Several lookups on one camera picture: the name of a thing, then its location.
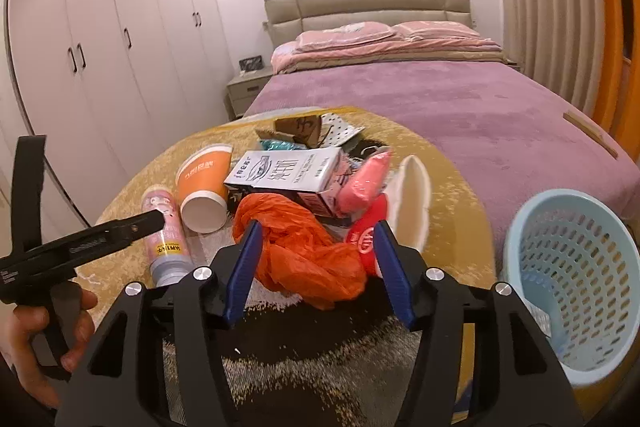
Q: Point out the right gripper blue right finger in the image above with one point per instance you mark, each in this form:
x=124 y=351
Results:
x=397 y=284

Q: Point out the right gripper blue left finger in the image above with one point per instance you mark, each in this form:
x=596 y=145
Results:
x=246 y=258

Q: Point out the orange plastic bag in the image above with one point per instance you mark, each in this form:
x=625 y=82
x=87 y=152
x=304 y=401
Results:
x=298 y=255

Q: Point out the red round lid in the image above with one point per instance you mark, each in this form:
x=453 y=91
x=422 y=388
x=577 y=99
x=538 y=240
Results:
x=361 y=235

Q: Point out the pink yogurt bottle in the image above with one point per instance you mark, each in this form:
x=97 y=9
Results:
x=168 y=253

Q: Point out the orange paper cup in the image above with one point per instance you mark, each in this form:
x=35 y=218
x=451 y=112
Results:
x=201 y=192

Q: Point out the pink plastic pouch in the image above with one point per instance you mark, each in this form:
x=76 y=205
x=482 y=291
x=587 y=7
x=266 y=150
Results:
x=363 y=186

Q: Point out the white milk carton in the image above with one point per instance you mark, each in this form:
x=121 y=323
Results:
x=313 y=178

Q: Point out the teal plastic packet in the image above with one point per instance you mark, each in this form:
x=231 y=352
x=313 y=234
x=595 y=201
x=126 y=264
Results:
x=272 y=144

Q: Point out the brown cardboard piece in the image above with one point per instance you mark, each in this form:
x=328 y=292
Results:
x=303 y=129

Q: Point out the white heart-patterned packet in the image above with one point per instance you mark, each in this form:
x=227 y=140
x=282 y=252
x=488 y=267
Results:
x=335 y=131

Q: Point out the person's left hand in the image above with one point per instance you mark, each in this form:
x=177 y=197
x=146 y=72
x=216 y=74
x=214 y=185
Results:
x=23 y=324

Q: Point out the beige nightstand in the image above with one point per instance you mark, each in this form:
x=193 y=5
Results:
x=243 y=89

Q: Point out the light blue laundry basket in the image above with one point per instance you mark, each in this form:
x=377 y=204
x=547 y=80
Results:
x=576 y=266

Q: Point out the bed with purple cover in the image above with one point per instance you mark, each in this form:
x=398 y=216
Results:
x=505 y=133

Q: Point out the wooden stick on bed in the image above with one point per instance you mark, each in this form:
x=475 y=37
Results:
x=594 y=134

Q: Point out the right pink pillow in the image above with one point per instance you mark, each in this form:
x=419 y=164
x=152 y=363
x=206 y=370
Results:
x=434 y=29

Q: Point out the pink pillow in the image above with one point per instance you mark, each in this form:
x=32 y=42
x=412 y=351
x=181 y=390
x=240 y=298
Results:
x=434 y=29
x=342 y=37

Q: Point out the left pink pillow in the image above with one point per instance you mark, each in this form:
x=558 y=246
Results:
x=342 y=37

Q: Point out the beige padded headboard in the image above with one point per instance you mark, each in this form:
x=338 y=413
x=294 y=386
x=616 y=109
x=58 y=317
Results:
x=287 y=19

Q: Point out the white wardrobe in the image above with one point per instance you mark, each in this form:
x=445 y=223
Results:
x=112 y=83

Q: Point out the orange curtain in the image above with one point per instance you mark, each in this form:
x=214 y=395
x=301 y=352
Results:
x=617 y=102

